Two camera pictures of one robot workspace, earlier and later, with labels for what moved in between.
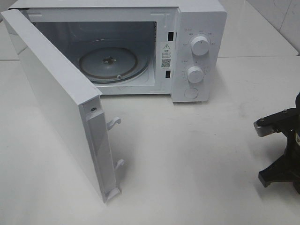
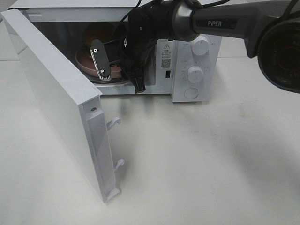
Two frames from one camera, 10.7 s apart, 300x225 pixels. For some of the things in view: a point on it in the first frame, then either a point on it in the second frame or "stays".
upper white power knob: [200, 45] stays
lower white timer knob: [195, 74] stays
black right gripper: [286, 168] → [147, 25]
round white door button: [191, 93] stays
